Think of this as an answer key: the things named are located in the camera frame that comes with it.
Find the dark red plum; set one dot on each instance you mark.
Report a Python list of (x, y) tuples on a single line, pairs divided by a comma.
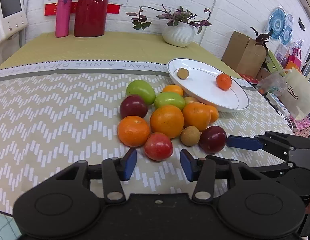
[(133, 105), (213, 139)]

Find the beige tote bag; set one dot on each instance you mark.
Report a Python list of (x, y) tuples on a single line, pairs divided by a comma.
[(296, 96)]

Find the white porcelain plate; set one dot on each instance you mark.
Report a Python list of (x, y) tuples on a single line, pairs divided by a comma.
[(201, 84)]

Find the dark purple potted plant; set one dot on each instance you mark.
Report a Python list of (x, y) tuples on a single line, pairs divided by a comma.
[(261, 39)]

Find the small orange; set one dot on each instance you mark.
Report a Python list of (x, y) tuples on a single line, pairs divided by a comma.
[(173, 88), (213, 113)]

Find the small brown longan front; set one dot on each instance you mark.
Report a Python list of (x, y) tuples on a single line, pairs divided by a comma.
[(183, 73)]

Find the green cardboard box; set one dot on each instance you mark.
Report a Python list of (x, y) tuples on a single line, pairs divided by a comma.
[(272, 63)]

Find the red apple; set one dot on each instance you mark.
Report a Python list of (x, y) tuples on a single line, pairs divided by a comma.
[(158, 147)]

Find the purple green trailing plant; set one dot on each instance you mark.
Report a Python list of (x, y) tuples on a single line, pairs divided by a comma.
[(173, 18)]

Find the small orange back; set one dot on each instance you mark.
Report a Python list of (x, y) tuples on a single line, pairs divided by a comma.
[(173, 88)]

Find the white ribbed plant pot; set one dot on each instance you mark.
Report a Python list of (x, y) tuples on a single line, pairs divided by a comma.
[(181, 35)]

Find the pink thermos bottle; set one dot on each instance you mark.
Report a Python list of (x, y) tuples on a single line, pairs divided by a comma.
[(63, 18)]

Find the red envelope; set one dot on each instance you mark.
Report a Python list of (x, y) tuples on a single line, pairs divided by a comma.
[(249, 79)]

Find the white power strip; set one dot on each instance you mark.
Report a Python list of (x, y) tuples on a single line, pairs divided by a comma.
[(277, 104)]

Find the brown cardboard box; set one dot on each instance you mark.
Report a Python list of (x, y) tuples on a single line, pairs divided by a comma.
[(243, 55)]

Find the red thermos jug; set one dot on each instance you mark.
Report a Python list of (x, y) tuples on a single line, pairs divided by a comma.
[(90, 19)]

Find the small brown longan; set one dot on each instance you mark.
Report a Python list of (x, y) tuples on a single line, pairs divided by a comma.
[(190, 136), (183, 73)]

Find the clear plastic bag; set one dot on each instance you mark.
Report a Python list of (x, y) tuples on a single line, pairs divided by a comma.
[(274, 83)]

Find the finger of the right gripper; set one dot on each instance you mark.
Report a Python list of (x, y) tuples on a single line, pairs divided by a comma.
[(271, 142), (223, 164)]

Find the blue round wall decoration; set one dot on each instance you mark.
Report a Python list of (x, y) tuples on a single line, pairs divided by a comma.
[(277, 23)]

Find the mandarin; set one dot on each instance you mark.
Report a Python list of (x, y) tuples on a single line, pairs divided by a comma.
[(224, 81)]

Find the yellow red small fruit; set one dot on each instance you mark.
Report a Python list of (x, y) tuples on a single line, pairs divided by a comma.
[(190, 99)]

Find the large orange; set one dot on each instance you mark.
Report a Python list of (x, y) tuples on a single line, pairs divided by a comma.
[(168, 120)]

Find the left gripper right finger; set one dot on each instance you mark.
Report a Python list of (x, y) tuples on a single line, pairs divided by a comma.
[(201, 170)]

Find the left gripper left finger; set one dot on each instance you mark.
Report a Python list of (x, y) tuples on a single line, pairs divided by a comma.
[(115, 170)]

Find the green mango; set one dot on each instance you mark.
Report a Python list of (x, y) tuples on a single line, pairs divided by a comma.
[(142, 89), (169, 98)]

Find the white water dispenser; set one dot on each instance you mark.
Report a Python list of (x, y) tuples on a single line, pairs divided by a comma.
[(12, 20)]

